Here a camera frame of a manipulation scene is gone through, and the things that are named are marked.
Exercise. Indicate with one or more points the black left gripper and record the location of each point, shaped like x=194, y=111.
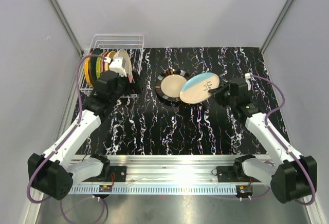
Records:
x=139, y=84

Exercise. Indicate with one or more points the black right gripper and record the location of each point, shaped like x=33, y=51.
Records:
x=217, y=92

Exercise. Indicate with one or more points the blue cream plate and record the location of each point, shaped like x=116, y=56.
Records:
x=195, y=90

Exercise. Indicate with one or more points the black striped bottom plate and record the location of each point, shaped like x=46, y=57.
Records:
x=170, y=82

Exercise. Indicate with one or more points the beige bear print plate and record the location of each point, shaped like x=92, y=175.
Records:
x=122, y=53

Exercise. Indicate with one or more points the cream pink plate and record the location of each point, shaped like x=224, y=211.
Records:
x=128, y=69

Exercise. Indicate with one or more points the yellow cream plate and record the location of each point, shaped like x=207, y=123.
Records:
x=109, y=57

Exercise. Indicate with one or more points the pink polka dot plate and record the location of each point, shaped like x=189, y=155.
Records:
x=104, y=63

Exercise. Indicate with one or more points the green polka dot plate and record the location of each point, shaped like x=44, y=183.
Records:
x=99, y=66

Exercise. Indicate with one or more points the teal glazed plate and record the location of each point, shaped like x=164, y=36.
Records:
x=92, y=65

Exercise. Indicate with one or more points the orange polka dot plate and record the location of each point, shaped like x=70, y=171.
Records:
x=87, y=72

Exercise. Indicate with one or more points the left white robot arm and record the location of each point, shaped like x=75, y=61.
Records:
x=51, y=172

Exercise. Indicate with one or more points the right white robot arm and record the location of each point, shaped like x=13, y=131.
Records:
x=293, y=177

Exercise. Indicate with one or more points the right small circuit board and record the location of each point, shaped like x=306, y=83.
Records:
x=244, y=191

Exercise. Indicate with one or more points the small circuit board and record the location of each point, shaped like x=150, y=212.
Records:
x=244, y=191
x=105, y=188

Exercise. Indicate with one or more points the left small circuit board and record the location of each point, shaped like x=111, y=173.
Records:
x=105, y=188

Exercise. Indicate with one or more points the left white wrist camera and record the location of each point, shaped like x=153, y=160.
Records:
x=117, y=65

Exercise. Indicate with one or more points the white wire dish rack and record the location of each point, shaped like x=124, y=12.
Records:
x=133, y=44

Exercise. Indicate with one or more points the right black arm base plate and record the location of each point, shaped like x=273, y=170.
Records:
x=226, y=174

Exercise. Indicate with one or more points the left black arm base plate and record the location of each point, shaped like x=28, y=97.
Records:
x=117, y=173

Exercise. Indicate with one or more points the white slotted cable duct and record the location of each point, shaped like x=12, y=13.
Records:
x=157, y=189

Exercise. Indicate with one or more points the aluminium frame post left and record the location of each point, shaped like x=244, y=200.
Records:
x=66, y=26

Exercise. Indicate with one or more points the aluminium frame post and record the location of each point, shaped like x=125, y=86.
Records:
x=66, y=26
x=280, y=18

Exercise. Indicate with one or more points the aluminium frame post right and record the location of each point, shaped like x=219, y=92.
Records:
x=280, y=18

